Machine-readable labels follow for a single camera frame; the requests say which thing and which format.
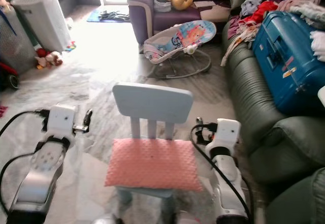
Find pink textured pillow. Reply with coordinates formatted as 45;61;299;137
104;137;204;193

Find dark green leather sofa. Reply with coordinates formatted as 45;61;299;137
222;21;325;224

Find light blue child chair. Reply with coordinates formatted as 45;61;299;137
111;82;195;222

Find red plush toy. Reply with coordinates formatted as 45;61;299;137
35;48;63;70

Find black red stroller wheel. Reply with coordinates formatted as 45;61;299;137
0;61;21;90

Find blue floor mat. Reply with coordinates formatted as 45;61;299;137
86;8;131;23

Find grey mesh laundry basket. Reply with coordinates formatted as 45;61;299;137
0;6;38;75

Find dark items on mat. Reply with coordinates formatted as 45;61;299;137
97;10;131;21

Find white air purifier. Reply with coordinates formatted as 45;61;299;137
10;0;72;52

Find purple armchair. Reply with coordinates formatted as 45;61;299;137
127;0;233;45

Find pastel baby bouncer seat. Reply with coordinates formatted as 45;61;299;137
142;20;217;79

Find grey bag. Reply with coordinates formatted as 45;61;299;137
152;0;171;13

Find grey blue garment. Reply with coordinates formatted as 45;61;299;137
240;0;264;17

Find blue hard-shell suitcase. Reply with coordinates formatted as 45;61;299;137
251;10;325;116

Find red garment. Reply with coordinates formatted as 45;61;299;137
246;0;281;24

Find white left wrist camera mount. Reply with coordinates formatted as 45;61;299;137
48;104;78;143

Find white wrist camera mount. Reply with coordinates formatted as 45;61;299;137
48;104;78;143
213;118;241;156

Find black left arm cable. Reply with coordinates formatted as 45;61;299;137
0;110;51;215

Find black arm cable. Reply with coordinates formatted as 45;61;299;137
190;116;255;224
0;110;51;215

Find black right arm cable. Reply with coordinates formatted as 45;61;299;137
190;116;255;224

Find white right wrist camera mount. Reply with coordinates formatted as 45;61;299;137
213;118;241;156

